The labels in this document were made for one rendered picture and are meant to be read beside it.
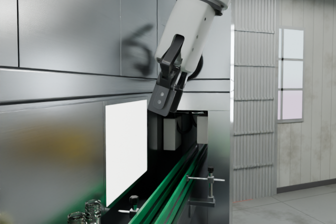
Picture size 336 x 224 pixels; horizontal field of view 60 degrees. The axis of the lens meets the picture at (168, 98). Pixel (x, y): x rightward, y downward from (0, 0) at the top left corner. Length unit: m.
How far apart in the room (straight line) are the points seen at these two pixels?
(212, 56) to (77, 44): 0.82
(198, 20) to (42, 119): 0.39
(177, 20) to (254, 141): 3.78
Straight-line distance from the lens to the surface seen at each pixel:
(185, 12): 0.41
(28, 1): 0.69
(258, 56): 4.11
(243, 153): 4.05
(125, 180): 1.09
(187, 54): 0.40
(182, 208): 1.24
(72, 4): 0.82
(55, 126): 0.68
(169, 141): 1.66
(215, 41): 1.49
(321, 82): 4.98
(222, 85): 1.47
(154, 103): 0.42
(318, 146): 5.03
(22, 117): 0.60
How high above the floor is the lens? 1.53
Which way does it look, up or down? 2 degrees down
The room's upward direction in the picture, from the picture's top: straight up
